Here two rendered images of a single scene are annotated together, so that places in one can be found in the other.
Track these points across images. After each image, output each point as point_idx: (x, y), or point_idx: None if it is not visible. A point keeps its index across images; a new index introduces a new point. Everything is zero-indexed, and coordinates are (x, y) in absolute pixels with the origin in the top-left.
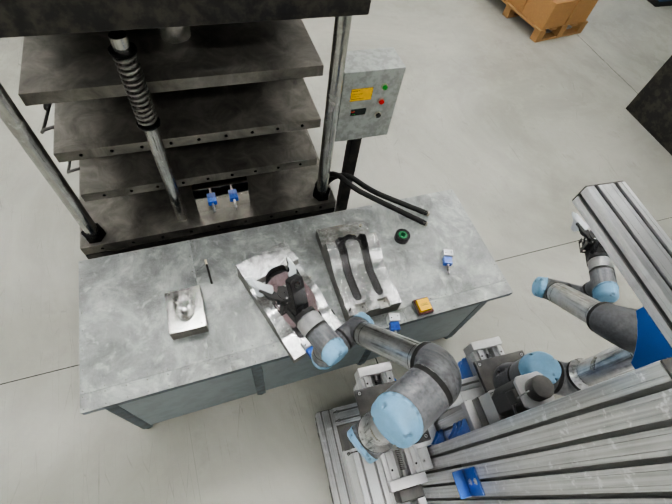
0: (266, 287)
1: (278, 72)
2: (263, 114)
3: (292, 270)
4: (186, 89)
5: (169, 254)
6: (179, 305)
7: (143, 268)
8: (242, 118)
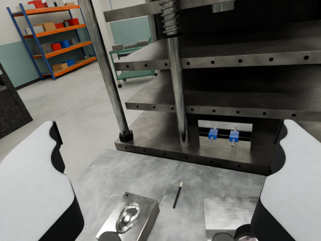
0: (31, 188)
1: None
2: (290, 47)
3: (312, 175)
4: (211, 4)
5: (157, 165)
6: (128, 211)
7: (133, 168)
8: (263, 49)
